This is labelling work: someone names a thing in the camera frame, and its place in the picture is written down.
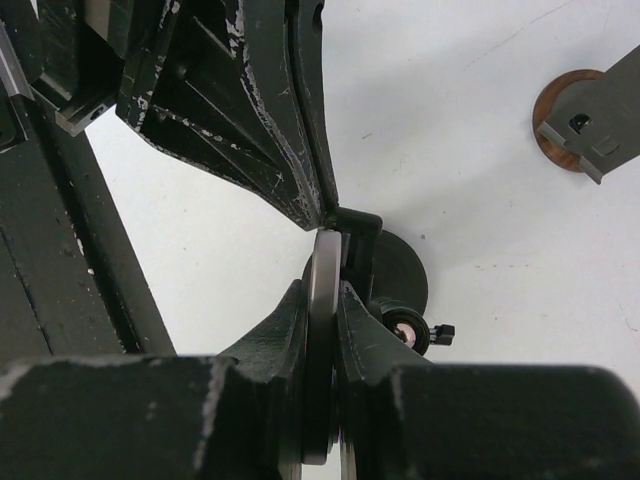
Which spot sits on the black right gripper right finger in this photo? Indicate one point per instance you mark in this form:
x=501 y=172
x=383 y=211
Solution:
x=371 y=426

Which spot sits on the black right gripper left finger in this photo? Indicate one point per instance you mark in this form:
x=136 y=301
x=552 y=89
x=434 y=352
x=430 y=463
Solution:
x=272 y=357

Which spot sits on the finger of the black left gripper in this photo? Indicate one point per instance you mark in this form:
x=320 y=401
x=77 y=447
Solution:
x=304 y=19
x=211 y=84

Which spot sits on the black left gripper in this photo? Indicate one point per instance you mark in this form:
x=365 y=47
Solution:
x=68 y=55

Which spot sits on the silver phone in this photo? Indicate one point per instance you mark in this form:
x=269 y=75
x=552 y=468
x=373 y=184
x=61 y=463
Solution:
x=324 y=276

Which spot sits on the grey stand with wooden base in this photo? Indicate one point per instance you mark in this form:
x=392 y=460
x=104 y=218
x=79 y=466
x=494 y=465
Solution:
x=587 y=121

